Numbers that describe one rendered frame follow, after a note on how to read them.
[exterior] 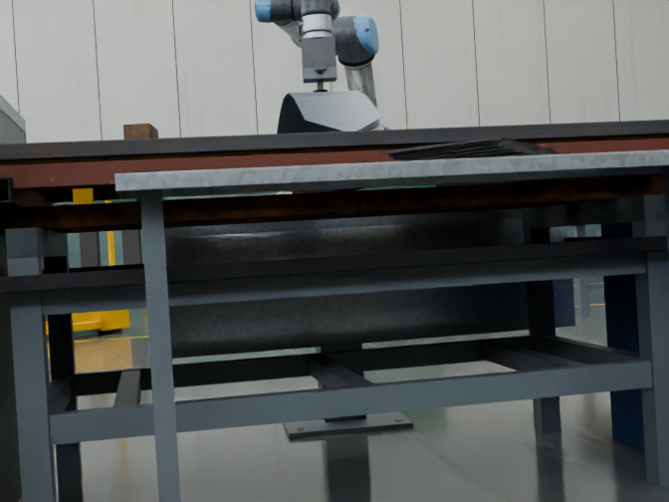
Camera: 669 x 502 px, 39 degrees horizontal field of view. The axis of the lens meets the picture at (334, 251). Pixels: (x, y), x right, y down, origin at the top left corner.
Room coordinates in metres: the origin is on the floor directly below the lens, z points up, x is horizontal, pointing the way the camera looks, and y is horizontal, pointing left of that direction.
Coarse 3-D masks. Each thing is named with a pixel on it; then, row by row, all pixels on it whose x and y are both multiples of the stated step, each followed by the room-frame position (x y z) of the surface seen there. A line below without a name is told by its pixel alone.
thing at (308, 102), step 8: (336, 96) 2.29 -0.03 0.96; (344, 96) 2.29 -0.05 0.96; (352, 96) 2.30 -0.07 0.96; (360, 96) 2.30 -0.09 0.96; (304, 104) 2.23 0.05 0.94; (312, 104) 2.23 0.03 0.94; (320, 104) 2.23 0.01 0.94; (328, 104) 2.23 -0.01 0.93; (336, 104) 2.23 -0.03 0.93; (344, 104) 2.23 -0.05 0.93; (352, 104) 2.24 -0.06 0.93; (360, 104) 2.24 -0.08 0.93; (368, 104) 2.24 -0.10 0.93
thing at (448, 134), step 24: (0, 144) 1.90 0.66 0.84; (24, 144) 1.91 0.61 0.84; (48, 144) 1.92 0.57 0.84; (72, 144) 1.93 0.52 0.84; (96, 144) 1.94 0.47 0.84; (120, 144) 1.95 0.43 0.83; (144, 144) 1.96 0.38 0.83; (168, 144) 1.96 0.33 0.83; (192, 144) 1.97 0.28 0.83; (216, 144) 1.98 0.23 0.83; (240, 144) 1.99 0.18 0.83; (264, 144) 2.00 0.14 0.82; (288, 144) 2.01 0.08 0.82; (312, 144) 2.02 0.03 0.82; (336, 144) 2.03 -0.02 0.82; (360, 144) 2.04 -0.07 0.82; (384, 144) 2.07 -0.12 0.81
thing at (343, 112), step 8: (304, 112) 2.17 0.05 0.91; (312, 112) 2.18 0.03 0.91; (320, 112) 2.18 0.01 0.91; (328, 112) 2.18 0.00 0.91; (336, 112) 2.18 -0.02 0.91; (344, 112) 2.18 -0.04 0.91; (352, 112) 2.19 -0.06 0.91; (360, 112) 2.19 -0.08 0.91; (368, 112) 2.19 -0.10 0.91; (376, 112) 2.19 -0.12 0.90
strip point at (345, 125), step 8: (312, 120) 2.13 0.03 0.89; (320, 120) 2.13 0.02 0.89; (328, 120) 2.14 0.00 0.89; (336, 120) 2.14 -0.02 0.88; (344, 120) 2.14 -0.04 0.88; (352, 120) 2.14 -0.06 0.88; (360, 120) 2.14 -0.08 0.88; (368, 120) 2.14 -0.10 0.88; (376, 120) 2.15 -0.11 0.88; (336, 128) 2.09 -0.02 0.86; (344, 128) 2.09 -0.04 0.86; (352, 128) 2.09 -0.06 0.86; (360, 128) 2.09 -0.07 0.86
